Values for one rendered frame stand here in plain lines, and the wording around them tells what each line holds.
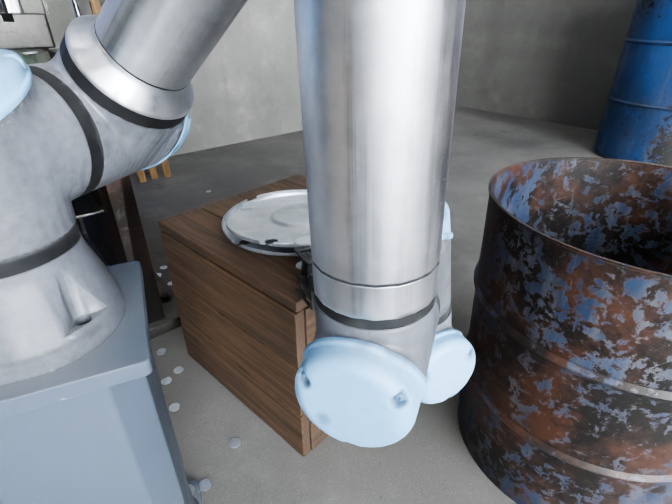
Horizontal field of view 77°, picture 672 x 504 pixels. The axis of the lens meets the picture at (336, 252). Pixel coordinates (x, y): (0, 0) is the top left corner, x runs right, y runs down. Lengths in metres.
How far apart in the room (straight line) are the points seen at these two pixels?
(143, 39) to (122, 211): 0.66
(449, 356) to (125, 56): 0.37
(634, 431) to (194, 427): 0.73
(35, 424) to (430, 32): 0.42
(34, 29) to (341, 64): 0.95
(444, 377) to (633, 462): 0.38
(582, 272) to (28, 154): 0.54
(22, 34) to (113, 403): 0.81
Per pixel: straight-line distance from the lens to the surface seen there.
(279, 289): 0.64
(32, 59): 1.00
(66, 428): 0.47
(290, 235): 0.72
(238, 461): 0.87
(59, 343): 0.42
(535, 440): 0.74
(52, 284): 0.41
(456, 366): 0.41
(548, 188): 0.89
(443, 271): 0.35
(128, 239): 1.05
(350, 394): 0.24
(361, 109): 0.19
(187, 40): 0.40
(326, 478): 0.84
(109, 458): 0.50
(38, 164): 0.39
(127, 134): 0.44
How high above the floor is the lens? 0.71
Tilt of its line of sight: 30 degrees down
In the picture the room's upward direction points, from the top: straight up
